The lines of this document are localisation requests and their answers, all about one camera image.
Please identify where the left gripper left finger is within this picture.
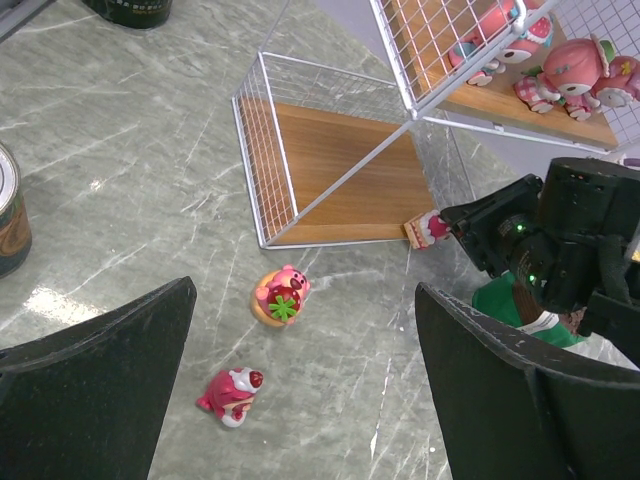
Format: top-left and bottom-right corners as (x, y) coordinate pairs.
(1, 277), (197, 479)

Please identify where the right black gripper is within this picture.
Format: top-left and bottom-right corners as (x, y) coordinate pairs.
(440, 157), (639, 350)

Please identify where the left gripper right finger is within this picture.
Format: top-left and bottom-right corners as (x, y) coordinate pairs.
(415, 283), (639, 479)

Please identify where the strawberry cake slice toy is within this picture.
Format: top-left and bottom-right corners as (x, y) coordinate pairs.
(403, 210), (451, 250)

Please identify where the pink bear cake toy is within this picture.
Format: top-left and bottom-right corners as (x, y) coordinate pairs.
(196, 367), (264, 428)

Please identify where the pink bear green hat toy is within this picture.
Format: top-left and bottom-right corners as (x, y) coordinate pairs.
(513, 34), (616, 121)

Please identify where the pink blue bear toy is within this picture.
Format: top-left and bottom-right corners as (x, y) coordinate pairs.
(447, 0), (556, 87)

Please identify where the pink bear strawberry donut toy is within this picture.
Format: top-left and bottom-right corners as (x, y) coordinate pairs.
(250, 264), (311, 328)

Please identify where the green wrapped brown roll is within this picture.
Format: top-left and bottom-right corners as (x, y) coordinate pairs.
(472, 272), (584, 348)

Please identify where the silver top drink can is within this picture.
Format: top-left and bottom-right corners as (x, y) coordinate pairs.
(0, 144), (32, 278)

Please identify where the dark can white lid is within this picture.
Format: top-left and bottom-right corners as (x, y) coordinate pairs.
(82, 0), (173, 30)

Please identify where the white wire wooden shelf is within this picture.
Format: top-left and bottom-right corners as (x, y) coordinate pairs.
(232, 1), (639, 250)

